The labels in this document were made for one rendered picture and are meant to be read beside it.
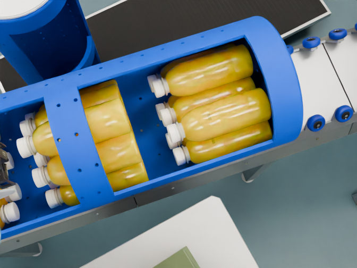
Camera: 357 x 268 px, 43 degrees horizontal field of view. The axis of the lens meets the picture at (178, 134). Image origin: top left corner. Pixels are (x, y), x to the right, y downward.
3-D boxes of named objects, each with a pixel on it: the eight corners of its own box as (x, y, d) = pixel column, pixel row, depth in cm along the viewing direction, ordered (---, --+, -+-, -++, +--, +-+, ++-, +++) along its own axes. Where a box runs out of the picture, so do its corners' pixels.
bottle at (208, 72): (239, 38, 99) (153, 65, 97) (252, 51, 93) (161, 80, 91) (243, 67, 103) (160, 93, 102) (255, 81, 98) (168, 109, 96)
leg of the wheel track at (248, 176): (256, 180, 204) (291, 149, 144) (244, 184, 204) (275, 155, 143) (251, 168, 206) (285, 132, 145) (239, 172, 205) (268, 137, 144)
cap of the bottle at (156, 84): (158, 75, 97) (150, 77, 97) (161, 83, 94) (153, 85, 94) (161, 90, 99) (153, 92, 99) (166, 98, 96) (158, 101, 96)
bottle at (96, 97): (116, 80, 92) (20, 109, 90) (127, 114, 92) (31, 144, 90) (117, 85, 99) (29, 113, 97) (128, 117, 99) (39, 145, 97)
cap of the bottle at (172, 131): (180, 142, 95) (172, 145, 95) (174, 125, 96) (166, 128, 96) (180, 138, 91) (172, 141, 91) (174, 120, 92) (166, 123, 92)
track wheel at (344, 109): (355, 106, 110) (350, 101, 111) (338, 111, 109) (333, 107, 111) (354, 120, 112) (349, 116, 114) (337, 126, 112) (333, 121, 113)
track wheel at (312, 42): (324, 44, 115) (323, 37, 114) (307, 50, 115) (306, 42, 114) (315, 41, 119) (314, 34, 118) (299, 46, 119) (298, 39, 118)
